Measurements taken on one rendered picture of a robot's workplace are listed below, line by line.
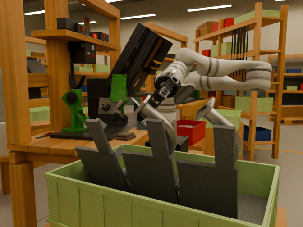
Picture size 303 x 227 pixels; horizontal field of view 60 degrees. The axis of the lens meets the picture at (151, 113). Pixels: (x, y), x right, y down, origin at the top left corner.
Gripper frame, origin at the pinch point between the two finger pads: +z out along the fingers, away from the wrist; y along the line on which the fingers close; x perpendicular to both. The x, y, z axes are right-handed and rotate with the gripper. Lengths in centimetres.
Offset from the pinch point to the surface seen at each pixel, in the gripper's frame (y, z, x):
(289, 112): -214, -660, 351
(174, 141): -2.1, 3.1, 10.6
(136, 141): -62, -46, 11
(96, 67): -456, -555, -156
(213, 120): 12.0, 5.3, 12.1
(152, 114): 0.2, 3.5, 1.2
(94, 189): -19.6, 18.6, 2.3
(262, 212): -4.5, -0.2, 45.3
